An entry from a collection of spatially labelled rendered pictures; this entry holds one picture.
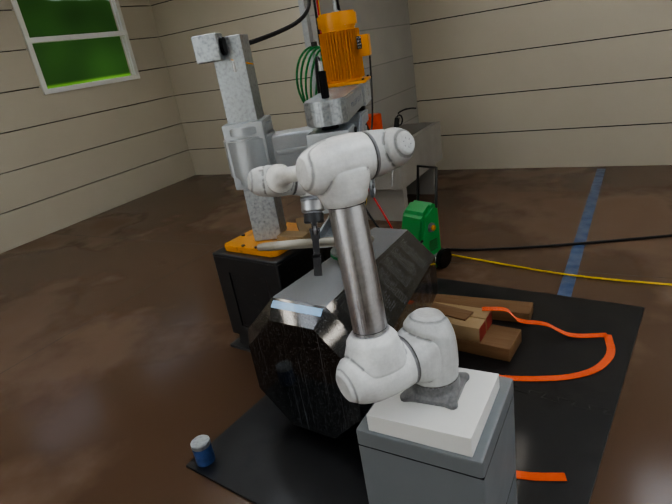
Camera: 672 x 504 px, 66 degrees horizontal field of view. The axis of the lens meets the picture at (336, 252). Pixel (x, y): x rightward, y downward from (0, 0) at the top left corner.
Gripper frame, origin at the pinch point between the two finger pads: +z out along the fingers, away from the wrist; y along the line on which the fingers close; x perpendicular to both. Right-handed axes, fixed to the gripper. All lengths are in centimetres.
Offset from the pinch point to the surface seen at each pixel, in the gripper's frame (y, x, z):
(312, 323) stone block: 47, 4, 27
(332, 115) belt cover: 53, -13, -71
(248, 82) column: 114, 32, -110
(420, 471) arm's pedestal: -38, -26, 63
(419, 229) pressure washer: 226, -87, -20
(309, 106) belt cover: 55, -2, -76
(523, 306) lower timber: 150, -137, 41
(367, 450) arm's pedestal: -30, -11, 58
